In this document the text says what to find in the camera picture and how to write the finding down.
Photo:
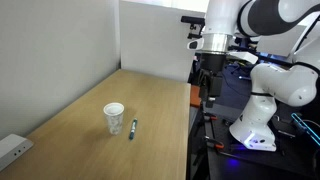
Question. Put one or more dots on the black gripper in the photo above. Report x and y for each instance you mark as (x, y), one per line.
(213, 61)

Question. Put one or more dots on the green marker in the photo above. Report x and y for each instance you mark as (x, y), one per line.
(133, 129)

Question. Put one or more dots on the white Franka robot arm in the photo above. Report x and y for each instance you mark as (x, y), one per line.
(283, 83)

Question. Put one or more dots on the clear plastic cup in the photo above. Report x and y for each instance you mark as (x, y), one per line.
(115, 123)

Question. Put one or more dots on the orange block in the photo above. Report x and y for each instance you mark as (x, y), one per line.
(195, 96)

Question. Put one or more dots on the orange black clamp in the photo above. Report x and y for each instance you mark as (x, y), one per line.
(216, 144)
(211, 117)

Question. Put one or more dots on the white partition board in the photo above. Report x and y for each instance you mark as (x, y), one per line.
(153, 40)

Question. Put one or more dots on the cyan LED strip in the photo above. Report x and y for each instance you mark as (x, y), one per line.
(301, 125)

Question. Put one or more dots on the white rectangular box device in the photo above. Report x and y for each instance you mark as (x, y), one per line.
(13, 148)

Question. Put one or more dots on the black camera on stand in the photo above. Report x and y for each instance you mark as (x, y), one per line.
(193, 20)

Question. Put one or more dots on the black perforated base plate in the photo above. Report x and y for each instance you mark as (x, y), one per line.
(233, 166)

